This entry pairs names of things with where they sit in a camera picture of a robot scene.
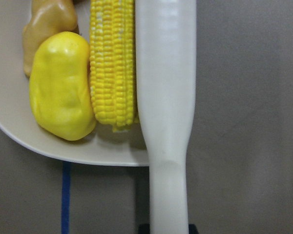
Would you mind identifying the yellow toy corn cob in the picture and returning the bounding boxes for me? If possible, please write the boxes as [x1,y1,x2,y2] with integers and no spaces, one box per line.
[89,0,139,132]

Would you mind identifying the beige hand brush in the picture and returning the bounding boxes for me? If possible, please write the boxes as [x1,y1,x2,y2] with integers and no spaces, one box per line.
[135,0,197,234]

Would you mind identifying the beige plastic dustpan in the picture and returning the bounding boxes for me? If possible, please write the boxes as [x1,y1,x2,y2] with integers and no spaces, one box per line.
[0,0,148,167]

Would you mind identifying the brown toy ginger root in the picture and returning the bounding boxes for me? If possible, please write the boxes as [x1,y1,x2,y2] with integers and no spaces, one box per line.
[22,0,79,77]

